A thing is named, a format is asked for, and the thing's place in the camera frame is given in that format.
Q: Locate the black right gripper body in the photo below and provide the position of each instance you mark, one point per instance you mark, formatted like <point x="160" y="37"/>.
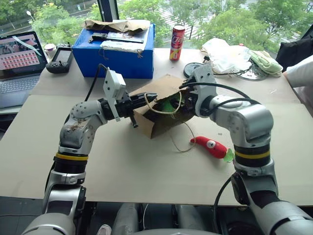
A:
<point x="190" y="101"/>

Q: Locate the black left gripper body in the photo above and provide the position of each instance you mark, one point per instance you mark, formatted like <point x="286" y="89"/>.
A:
<point x="124" y="105"/>

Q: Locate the green plush toy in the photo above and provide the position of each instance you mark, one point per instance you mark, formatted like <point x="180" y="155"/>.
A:
<point x="166" y="105"/>

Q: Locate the brown paper bag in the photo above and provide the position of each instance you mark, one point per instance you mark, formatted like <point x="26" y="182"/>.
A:
<point x="161" y="122"/>
<point x="115" y="25"/>

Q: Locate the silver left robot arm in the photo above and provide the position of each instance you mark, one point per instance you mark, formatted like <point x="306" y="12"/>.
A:
<point x="73" y="127"/>

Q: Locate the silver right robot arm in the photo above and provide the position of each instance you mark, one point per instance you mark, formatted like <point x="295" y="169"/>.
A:
<point x="252" y="117"/>

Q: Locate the red carrot plush toy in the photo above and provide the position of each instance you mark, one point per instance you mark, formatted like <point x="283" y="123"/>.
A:
<point x="210" y="145"/>

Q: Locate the white plastic bag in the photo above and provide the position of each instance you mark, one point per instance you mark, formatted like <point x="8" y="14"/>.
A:
<point x="225" y="55"/>

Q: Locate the crumpled brown paper bag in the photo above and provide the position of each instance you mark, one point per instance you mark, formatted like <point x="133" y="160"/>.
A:
<point x="115" y="25"/>

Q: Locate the black round disc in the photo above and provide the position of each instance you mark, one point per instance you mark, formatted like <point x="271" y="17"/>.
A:
<point x="190" y="69"/>

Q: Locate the beige cardboard sheet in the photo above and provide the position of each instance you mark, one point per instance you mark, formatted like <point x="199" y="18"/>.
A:
<point x="73" y="85"/>
<point x="137" y="166"/>

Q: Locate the blue box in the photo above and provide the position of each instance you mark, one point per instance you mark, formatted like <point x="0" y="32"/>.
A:
<point x="112" y="62"/>

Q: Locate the red drink can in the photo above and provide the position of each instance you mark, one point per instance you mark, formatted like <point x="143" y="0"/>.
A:
<point x="176" y="44"/>

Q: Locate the flat printed booklet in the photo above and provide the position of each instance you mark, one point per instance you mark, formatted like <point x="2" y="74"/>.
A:
<point x="127" y="36"/>

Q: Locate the small black device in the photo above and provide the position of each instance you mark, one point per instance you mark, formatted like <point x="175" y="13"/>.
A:
<point x="97" y="37"/>

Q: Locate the black handheld controller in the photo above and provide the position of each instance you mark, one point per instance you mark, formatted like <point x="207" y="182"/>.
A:
<point x="60" y="60"/>

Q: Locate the pale green cloth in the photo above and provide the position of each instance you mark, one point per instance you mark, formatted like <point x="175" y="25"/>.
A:
<point x="265" y="63"/>

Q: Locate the white paper cup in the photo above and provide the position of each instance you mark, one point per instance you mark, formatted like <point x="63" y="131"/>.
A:
<point x="50" y="50"/>

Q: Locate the silver robot leg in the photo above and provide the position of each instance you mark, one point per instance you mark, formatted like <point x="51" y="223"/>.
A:
<point x="189" y="219"/>
<point x="126" y="220"/>

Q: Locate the white pink shoe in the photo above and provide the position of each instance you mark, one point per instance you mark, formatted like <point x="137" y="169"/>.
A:
<point x="104" y="230"/>

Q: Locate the person in white clothing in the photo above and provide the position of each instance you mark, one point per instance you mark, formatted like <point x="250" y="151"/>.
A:
<point x="302" y="76"/>

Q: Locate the open laptop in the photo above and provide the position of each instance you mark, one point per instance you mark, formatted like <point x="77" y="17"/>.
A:
<point x="17" y="61"/>

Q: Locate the black backpack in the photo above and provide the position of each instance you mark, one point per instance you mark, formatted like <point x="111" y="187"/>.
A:
<point x="296" y="51"/>

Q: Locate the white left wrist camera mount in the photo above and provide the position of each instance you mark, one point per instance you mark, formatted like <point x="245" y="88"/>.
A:
<point x="113" y="83"/>

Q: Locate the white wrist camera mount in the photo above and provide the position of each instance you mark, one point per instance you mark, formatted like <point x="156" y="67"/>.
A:
<point x="204" y="76"/>
<point x="113" y="83"/>

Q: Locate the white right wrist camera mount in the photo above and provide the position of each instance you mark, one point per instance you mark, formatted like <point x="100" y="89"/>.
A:
<point x="204" y="76"/>

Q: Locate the black window frame post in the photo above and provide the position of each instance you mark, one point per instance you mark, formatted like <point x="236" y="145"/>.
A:
<point x="107" y="11"/>

